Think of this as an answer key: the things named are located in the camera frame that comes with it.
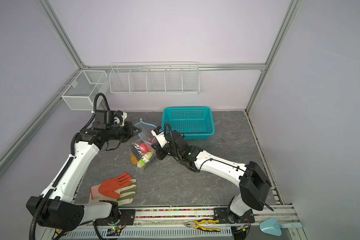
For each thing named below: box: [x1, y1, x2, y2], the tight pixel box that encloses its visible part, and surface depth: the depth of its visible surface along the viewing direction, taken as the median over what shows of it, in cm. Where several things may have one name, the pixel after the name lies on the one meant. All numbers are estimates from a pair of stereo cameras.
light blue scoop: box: [259, 217, 303, 237], surface depth 72 cm
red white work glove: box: [88, 173, 138, 206], surface depth 83 cm
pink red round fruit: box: [139, 142, 152, 154], surface depth 88 cm
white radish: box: [137, 152, 153, 168], surface depth 88 cm
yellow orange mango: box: [130, 152, 138, 165], surface depth 91 cm
